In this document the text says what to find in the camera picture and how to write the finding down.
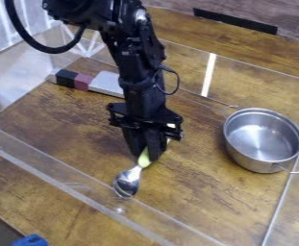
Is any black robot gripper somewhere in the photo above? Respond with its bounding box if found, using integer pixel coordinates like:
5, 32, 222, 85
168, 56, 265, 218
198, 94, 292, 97
107, 75, 184, 161

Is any yellow handled metal spoon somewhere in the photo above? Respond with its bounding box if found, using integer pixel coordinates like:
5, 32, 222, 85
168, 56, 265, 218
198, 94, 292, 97
114, 148, 153, 199

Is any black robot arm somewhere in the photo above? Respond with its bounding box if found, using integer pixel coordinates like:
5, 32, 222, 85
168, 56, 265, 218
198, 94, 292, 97
43, 0, 184, 161

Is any silver metal pot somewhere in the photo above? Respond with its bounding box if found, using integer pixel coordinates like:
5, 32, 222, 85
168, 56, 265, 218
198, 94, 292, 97
222, 106, 299, 174

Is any grey block with coloured end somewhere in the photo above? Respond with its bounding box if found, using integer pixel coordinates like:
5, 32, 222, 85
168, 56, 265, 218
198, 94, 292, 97
47, 68, 123, 98

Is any clear acrylic triangle stand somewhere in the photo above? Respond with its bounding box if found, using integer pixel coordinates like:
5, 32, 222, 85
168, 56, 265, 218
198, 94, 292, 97
61, 25, 106, 58

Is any blue object at corner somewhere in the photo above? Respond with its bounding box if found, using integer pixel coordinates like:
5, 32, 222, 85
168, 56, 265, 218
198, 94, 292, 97
13, 234, 50, 246

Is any black wall strip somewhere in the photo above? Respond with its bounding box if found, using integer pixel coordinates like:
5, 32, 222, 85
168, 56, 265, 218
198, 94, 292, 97
193, 8, 278, 35

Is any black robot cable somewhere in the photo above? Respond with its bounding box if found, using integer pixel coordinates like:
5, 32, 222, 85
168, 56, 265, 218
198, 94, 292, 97
3, 0, 87, 55

